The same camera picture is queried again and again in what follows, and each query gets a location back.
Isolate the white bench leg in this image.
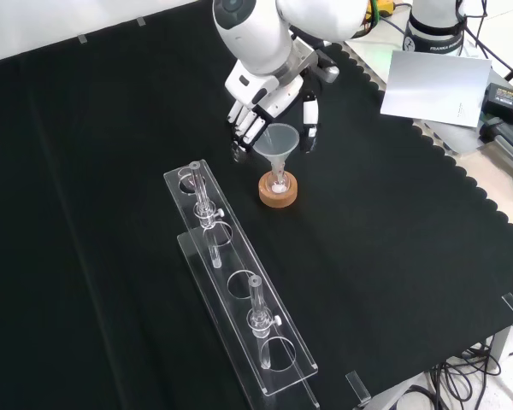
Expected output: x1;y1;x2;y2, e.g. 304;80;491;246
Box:
490;318;513;365

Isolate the cork ring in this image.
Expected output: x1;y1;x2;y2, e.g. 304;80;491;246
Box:
258;169;299;209

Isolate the black bench cloth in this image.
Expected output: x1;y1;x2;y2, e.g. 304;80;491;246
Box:
0;3;513;410

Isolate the black power adapter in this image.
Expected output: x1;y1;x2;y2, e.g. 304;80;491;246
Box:
481;82;513;126

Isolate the black floor cable bundle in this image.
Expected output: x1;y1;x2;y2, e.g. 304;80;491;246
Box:
425;339;513;410

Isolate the clear acrylic funnel stand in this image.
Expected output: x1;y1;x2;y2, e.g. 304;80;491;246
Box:
162;159;320;410

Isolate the clear plastic funnel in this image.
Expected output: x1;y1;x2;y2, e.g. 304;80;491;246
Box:
251;122;301;183

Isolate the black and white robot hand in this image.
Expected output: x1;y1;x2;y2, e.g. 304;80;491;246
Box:
225;61;321;163

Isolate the black stop button cable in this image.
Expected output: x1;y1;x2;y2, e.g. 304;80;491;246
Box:
378;3;414;42

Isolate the dark grey clamp tool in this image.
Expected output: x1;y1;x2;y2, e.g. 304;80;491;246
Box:
481;115;513;167

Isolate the green cable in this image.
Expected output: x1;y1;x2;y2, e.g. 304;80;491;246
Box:
358;0;382;33

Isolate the round-bottom glass flask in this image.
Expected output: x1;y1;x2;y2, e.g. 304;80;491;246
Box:
266;164;292;194

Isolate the pale board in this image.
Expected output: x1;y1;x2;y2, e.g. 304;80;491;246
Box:
380;50;493;128

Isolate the yellow stop button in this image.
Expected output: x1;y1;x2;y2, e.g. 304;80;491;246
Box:
365;0;397;19

